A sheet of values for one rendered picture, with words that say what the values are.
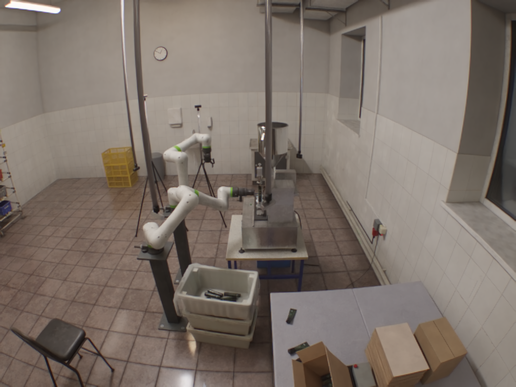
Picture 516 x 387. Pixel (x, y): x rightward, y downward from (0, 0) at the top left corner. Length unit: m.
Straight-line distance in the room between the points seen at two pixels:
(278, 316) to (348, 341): 0.52
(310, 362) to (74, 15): 7.47
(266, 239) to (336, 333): 1.04
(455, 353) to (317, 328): 0.92
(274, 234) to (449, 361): 1.70
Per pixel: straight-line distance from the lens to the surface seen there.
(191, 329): 2.67
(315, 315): 2.07
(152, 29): 6.43
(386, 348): 1.68
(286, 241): 2.53
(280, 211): 2.43
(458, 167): 2.39
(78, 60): 7.26
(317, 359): 1.57
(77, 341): 2.40
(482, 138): 2.49
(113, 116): 6.84
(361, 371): 1.78
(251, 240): 2.51
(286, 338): 1.92
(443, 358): 1.75
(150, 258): 2.39
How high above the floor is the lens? 2.30
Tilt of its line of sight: 25 degrees down
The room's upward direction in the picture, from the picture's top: 1 degrees counter-clockwise
